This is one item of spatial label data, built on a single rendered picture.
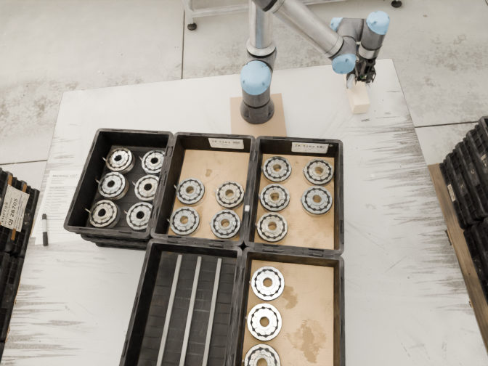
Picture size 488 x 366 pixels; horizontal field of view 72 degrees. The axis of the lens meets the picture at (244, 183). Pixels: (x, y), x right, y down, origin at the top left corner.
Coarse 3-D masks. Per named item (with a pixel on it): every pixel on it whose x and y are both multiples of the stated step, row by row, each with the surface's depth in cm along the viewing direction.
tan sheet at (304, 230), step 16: (288, 160) 125; (304, 160) 124; (288, 208) 117; (256, 224) 116; (288, 224) 115; (304, 224) 114; (320, 224) 114; (256, 240) 113; (288, 240) 112; (304, 240) 112; (320, 240) 111
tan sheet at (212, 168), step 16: (192, 160) 129; (208, 160) 128; (224, 160) 127; (240, 160) 127; (192, 176) 126; (208, 176) 125; (224, 176) 124; (240, 176) 124; (208, 192) 122; (176, 208) 121; (208, 208) 120; (240, 208) 119; (208, 224) 117; (224, 224) 117
